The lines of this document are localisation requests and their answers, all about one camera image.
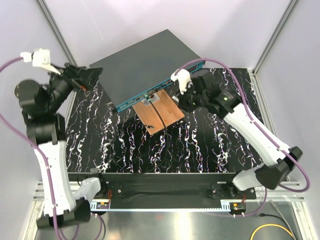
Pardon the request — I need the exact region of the silver SFP module plug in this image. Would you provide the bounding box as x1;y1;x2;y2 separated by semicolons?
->
171;95;179;102

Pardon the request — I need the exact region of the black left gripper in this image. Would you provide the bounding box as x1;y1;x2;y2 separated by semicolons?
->
45;61;103;112

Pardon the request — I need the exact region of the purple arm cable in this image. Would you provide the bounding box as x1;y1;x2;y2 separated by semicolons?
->
174;58;311;218
0;56;106;240

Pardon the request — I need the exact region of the grey cable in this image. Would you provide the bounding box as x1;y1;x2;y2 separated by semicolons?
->
271;199;301;240

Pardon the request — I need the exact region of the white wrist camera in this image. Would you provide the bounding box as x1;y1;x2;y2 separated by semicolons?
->
20;48;61;75
170;69;192;95

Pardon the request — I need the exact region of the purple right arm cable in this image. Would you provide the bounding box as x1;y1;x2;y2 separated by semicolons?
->
174;58;311;218

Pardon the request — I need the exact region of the yellow cable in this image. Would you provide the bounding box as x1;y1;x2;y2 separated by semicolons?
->
250;224;296;240

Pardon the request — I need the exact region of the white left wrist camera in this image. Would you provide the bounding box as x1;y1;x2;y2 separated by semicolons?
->
20;48;61;75

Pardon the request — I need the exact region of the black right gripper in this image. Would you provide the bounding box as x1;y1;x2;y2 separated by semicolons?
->
175;82;207;113

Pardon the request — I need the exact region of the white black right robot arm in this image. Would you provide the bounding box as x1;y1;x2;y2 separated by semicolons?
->
170;69;303;199

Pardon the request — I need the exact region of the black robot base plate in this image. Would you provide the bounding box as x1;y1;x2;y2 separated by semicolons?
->
66;172;263;210

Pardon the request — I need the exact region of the wooden board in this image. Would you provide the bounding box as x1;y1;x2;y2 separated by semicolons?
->
132;89;185;136

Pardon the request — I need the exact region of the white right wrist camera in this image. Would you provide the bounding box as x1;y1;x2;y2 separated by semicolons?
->
170;69;192;95

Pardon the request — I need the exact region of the dark grey network switch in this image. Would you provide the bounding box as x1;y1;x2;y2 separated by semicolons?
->
89;29;205;113

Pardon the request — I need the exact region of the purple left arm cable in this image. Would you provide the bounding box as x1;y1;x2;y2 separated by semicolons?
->
0;56;106;240

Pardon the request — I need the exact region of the black power cable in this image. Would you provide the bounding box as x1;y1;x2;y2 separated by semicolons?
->
258;212;298;240

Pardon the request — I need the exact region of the white slotted cable duct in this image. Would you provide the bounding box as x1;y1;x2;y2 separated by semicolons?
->
90;200;231;213

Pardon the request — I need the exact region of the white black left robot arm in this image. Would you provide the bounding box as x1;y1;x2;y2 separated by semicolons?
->
14;63;108;229

